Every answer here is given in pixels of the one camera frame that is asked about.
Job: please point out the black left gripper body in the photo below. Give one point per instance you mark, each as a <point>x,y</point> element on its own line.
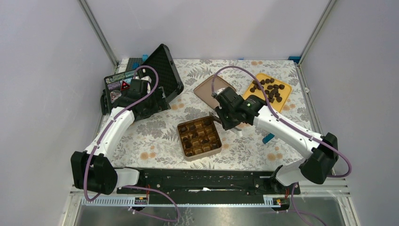
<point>150,106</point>

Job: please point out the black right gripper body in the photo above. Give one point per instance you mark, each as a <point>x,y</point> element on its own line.
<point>228,120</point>

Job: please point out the dark chocolate piece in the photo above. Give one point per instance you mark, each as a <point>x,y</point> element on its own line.
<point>183,129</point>

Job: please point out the long metal tongs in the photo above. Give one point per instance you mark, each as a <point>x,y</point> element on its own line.
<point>235,130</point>

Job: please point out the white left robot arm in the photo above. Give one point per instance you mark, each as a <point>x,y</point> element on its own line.
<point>91,168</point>

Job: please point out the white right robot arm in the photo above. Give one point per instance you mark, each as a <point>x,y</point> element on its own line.
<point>317,159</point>

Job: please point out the gold chocolate tin box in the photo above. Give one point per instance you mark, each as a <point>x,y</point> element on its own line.
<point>200,140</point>

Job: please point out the black open hard case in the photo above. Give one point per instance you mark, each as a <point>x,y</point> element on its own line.
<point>159,66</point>

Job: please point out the brown square tin lid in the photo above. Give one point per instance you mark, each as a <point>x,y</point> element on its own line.
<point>204,92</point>

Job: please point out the floral tablecloth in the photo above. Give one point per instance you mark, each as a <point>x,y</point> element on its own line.
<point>154,143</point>

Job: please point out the blue toy brick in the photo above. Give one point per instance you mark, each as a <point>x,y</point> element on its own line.
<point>268,138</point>

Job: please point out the yellow plastic tray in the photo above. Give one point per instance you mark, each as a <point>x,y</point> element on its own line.
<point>276,91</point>

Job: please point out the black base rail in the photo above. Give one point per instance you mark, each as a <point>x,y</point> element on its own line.
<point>186,186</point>

